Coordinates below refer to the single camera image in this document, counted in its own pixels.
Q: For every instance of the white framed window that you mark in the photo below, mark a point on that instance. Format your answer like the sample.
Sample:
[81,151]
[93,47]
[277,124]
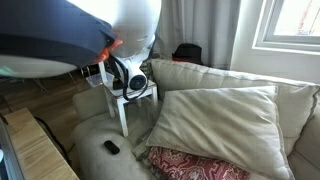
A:
[293,16]

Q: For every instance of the cream pillow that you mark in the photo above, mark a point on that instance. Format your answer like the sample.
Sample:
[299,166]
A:
[216,126]

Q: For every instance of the red cloth under hat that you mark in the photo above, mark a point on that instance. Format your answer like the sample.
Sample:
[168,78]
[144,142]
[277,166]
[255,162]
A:
[178,59]

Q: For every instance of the black hat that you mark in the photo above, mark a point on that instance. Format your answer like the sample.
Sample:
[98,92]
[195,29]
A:
[188,51]

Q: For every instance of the beige fabric sofa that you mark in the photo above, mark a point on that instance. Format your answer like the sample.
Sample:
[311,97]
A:
[233,78]

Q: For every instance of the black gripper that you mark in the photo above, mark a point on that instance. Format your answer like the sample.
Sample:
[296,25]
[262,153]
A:
[119,83]

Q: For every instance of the black remote control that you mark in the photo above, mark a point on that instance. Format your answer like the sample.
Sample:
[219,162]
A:
[111,147]

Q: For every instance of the light wooden table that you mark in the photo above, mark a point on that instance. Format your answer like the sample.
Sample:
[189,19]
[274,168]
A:
[33,150]

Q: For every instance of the red white patterned cushion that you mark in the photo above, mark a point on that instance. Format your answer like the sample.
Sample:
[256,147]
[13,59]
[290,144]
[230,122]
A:
[186,166]

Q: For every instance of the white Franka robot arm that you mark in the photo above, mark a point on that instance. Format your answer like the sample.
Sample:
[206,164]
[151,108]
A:
[133,20]

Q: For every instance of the white curtain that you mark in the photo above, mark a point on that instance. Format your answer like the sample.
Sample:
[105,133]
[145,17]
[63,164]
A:
[200,20]

